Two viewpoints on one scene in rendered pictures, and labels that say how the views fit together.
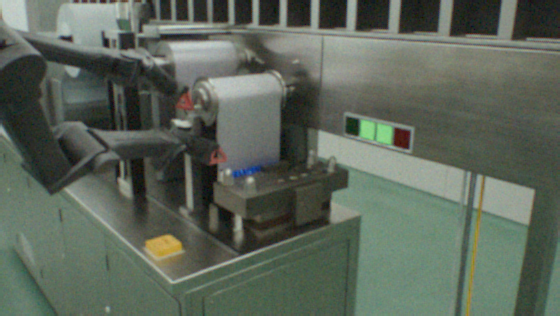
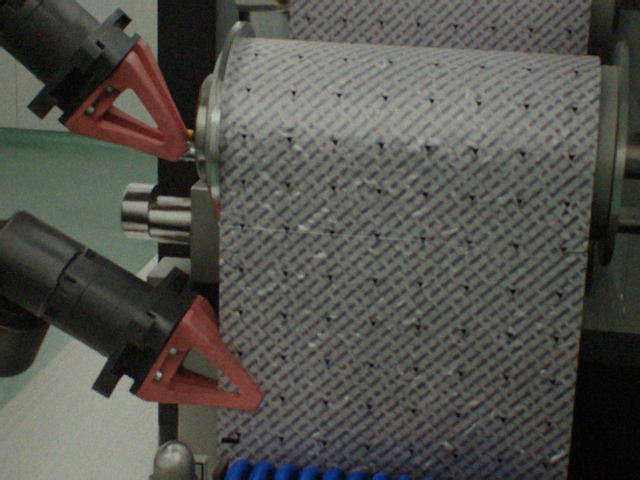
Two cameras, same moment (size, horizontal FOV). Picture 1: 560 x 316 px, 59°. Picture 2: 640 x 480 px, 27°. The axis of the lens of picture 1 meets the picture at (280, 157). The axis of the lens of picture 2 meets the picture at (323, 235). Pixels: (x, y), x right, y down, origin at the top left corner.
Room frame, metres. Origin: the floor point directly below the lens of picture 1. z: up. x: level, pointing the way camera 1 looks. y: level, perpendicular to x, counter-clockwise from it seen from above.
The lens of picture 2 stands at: (0.91, -0.47, 1.43)
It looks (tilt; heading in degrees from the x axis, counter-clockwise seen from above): 16 degrees down; 48
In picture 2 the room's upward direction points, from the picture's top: 2 degrees clockwise
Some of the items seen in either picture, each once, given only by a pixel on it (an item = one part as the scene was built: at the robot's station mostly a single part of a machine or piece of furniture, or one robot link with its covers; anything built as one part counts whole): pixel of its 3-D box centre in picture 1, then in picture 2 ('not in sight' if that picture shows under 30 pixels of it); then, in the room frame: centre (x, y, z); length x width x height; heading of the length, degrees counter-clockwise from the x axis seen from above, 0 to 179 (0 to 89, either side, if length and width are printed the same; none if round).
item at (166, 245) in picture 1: (163, 246); not in sight; (1.19, 0.31, 0.91); 0.07 x 0.07 x 0.02; 40
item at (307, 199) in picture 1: (307, 203); not in sight; (1.36, -0.08, 0.96); 0.10 x 0.03 x 0.11; 130
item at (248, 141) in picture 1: (250, 145); (393, 373); (1.49, 0.09, 1.11); 0.23 x 0.01 x 0.18; 130
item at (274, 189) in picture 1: (284, 185); not in sight; (1.43, -0.01, 1.00); 0.40 x 0.16 x 0.06; 130
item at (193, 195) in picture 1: (189, 164); (190, 375); (1.46, 0.28, 1.05); 0.06 x 0.05 x 0.31; 130
